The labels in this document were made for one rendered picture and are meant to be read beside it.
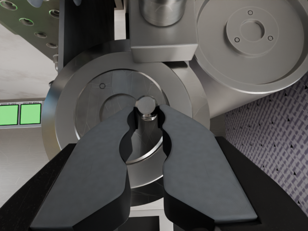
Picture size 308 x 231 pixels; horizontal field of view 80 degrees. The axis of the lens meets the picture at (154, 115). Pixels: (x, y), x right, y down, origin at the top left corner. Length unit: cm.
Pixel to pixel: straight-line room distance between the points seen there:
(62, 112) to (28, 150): 42
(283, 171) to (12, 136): 59
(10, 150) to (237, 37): 57
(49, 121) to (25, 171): 42
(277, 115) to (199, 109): 13
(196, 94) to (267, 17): 10
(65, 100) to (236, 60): 16
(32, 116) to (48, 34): 22
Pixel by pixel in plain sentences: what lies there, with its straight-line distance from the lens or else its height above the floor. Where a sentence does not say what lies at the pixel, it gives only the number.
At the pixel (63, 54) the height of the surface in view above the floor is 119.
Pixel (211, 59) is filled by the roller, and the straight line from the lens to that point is 19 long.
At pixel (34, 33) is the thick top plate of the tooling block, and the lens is 51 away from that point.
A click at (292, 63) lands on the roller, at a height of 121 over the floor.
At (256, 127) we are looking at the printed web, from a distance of 32.
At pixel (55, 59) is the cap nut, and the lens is 58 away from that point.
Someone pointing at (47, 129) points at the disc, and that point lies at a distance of 19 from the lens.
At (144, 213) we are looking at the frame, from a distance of 52.
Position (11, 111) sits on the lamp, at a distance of 62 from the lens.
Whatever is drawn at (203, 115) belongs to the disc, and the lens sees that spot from 17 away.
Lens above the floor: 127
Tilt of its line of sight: 8 degrees down
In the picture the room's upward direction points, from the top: 177 degrees clockwise
